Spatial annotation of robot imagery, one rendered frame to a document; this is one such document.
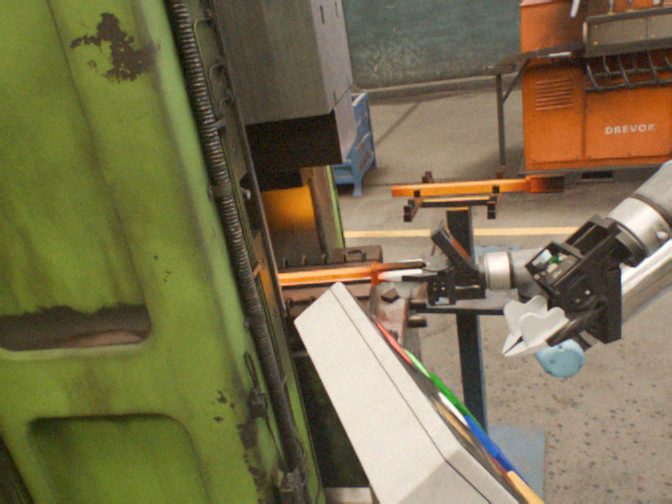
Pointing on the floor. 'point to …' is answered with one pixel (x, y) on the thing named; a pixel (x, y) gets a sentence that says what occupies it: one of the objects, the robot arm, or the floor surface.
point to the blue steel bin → (352, 173)
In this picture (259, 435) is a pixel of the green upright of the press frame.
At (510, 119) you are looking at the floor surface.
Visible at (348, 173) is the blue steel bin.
